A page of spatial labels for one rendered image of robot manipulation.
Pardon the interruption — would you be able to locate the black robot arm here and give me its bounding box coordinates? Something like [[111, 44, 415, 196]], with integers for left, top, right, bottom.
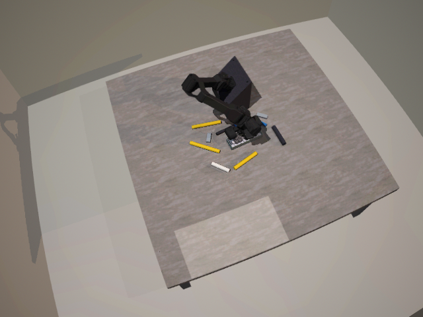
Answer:
[[181, 71, 261, 140]]

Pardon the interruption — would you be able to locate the white cylinder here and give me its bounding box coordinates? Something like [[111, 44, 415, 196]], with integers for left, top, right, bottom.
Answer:
[[211, 162, 230, 172]]

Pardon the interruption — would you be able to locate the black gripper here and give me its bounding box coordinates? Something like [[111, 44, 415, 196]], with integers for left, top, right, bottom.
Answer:
[[225, 116, 262, 140]]

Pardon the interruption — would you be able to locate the grey keyboard with white letter keys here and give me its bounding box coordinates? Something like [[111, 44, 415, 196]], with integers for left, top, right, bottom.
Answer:
[[226, 130, 263, 150]]

